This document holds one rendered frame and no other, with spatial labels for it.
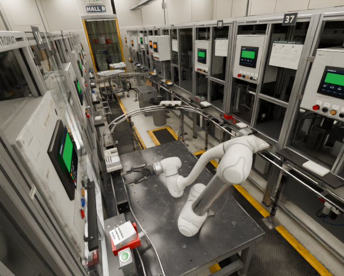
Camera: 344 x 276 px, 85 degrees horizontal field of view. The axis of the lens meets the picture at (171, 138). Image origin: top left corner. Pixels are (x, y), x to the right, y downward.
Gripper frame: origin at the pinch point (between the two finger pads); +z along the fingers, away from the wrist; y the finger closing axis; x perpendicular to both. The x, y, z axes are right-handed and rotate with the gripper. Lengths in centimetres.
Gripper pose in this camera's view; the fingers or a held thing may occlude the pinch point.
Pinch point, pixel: (126, 178)
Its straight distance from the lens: 137.9
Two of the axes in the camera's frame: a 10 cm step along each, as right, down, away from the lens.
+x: 3.8, 4.5, -8.1
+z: -9.2, 2.4, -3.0
